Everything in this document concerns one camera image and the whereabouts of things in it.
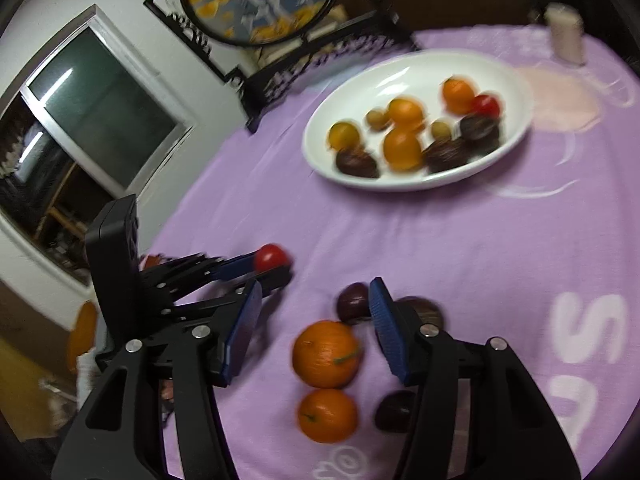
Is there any white framed window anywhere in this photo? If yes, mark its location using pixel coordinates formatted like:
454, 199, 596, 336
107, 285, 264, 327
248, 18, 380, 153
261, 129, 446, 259
25, 10, 196, 201

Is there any small dark plum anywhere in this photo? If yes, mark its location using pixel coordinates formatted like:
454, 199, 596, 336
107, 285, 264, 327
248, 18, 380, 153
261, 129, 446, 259
336, 282, 373, 325

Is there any orange round object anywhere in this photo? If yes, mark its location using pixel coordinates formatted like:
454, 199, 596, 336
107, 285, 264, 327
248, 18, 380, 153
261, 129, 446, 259
66, 300, 98, 376

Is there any purple printed blanket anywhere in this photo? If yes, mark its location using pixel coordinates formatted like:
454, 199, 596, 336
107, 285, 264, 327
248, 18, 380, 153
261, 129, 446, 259
145, 22, 640, 480

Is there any white oval plate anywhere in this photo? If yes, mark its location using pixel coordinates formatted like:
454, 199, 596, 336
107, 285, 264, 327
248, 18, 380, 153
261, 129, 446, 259
302, 49, 536, 192

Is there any white beverage can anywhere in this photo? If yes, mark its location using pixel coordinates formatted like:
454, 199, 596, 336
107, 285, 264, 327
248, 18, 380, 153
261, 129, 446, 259
544, 2, 586, 66

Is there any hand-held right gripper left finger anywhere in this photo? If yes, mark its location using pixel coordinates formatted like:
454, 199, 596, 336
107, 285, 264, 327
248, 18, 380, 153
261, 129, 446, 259
52, 280, 264, 480

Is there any dark plum with stem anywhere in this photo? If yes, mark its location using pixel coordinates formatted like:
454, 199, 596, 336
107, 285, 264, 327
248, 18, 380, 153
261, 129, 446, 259
375, 390, 418, 432

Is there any smooth small orange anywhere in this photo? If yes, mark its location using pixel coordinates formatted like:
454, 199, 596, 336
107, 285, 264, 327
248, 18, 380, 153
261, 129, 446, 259
382, 127, 425, 172
387, 98, 426, 128
327, 121, 362, 151
441, 77, 476, 115

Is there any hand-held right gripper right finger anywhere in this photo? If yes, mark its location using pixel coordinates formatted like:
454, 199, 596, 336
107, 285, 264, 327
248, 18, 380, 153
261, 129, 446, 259
369, 276, 583, 480

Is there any dark brown water chestnut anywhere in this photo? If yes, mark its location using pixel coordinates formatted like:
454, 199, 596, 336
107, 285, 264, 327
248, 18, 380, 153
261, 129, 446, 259
422, 137, 471, 173
395, 296, 444, 333
335, 147, 381, 179
459, 114, 501, 143

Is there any large dimpled tangerine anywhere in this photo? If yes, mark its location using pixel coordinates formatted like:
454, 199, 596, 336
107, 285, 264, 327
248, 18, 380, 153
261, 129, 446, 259
292, 320, 362, 389

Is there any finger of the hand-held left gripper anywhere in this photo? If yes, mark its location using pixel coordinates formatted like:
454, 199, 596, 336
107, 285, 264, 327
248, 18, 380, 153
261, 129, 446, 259
170, 265, 294, 318
142, 252, 262, 288

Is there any round deer painting screen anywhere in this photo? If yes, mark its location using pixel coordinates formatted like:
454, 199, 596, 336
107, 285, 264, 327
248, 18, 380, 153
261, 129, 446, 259
145, 0, 416, 131

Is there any red cherry tomato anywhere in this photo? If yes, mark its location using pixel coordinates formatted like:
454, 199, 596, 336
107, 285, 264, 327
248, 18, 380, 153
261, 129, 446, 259
470, 94, 502, 120
254, 243, 291, 272

